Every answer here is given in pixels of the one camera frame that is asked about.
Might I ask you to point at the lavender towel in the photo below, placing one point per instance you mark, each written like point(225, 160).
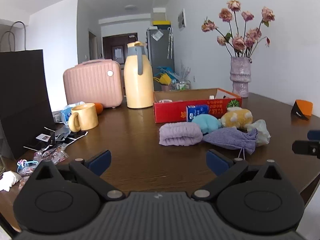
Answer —
point(180, 134)

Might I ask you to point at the dried pink roses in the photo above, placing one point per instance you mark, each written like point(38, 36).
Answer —
point(244, 29)

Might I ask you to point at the lilac drawstring pouch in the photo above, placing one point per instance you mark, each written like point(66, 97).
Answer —
point(233, 139)

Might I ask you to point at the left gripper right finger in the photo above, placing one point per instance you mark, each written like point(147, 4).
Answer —
point(226, 170)

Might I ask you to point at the pink small suitcase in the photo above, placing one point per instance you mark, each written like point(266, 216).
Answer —
point(95, 81)

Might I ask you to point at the wire storage rack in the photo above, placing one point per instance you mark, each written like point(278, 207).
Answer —
point(180, 85)

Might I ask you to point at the yellow box on fridge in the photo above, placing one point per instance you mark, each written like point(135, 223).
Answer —
point(159, 23)

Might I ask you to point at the mint green soft cloth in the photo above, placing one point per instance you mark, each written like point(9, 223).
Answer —
point(263, 135)

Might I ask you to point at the yellow ceramic mug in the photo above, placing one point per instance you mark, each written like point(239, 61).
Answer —
point(83, 117)

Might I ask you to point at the blue tissue pack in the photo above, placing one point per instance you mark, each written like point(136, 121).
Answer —
point(194, 110)

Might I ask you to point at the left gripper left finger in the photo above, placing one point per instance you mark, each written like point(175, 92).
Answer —
point(87, 178)

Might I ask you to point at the black paper bag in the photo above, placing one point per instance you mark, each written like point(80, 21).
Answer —
point(25, 107)

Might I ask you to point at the grey refrigerator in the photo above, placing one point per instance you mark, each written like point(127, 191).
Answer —
point(159, 43)

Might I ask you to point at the yellow thermos jug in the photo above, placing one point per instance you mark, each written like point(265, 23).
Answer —
point(138, 77)

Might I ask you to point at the orange fruit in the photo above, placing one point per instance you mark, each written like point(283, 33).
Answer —
point(99, 108)

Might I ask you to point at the orange black folded card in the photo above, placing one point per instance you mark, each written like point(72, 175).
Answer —
point(302, 109)

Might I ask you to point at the light blue plush toy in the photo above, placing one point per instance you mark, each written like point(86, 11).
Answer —
point(207, 123)

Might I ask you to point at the purple textured vase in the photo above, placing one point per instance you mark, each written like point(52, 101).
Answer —
point(240, 75)

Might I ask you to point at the yellow blue toy pile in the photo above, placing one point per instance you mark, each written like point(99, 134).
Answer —
point(165, 76)

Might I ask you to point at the small candy wrappers pile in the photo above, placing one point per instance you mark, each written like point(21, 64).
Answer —
point(56, 155)

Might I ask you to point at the yellow white plush toy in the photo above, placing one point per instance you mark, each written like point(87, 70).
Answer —
point(237, 117)

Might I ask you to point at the scattered black white papers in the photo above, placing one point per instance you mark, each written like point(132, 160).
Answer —
point(50, 139)

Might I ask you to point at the red cardboard box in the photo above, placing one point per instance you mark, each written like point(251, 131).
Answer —
point(217, 99)

